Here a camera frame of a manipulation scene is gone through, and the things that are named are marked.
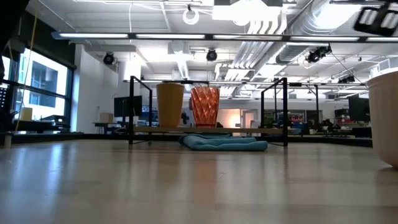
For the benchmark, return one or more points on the cream ribbed ceramic mug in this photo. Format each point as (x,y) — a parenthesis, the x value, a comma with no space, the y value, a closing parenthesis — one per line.
(385,118)

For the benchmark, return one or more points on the orange faceted plastic tumbler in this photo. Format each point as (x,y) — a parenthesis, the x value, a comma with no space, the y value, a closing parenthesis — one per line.
(205,107)

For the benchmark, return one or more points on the yellow plastic cup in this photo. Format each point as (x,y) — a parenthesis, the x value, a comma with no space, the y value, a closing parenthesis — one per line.
(170,105)

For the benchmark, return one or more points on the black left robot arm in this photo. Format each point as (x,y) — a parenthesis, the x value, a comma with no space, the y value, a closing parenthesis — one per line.
(9,18)

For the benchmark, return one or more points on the black ceiling lamp cluster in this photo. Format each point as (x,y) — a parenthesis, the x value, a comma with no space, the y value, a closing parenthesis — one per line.
(317,54)

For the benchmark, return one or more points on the large black monitor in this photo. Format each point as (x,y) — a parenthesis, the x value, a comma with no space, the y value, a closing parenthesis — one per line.
(359,109)

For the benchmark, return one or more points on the black ceiling spot lamp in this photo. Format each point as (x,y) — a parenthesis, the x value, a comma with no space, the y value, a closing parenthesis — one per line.
(109,58)
(211,55)

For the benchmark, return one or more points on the blue folded towel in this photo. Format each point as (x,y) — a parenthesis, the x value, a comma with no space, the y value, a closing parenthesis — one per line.
(224,143)

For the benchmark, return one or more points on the black computer monitor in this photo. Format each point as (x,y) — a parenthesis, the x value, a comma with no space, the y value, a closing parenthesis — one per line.
(124,106)

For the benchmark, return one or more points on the long ceiling light bar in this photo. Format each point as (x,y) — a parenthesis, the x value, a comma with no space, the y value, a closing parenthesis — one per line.
(93,35)

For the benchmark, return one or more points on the brown cardboard box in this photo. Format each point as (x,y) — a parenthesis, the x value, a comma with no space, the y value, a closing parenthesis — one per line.
(106,117)

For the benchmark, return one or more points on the black case on desk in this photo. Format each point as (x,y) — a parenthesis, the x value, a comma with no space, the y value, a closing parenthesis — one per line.
(54,119)

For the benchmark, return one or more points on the large window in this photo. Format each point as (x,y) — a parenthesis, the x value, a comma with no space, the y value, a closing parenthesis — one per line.
(43,84)

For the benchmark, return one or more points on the black desk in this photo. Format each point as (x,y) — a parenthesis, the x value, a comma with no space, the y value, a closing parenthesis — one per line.
(34,126)

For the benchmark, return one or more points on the yellow box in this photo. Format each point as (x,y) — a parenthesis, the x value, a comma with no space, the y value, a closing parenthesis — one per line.
(26,114)

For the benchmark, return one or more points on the black frame wooden shelf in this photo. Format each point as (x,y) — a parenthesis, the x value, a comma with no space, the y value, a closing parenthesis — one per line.
(236,130)

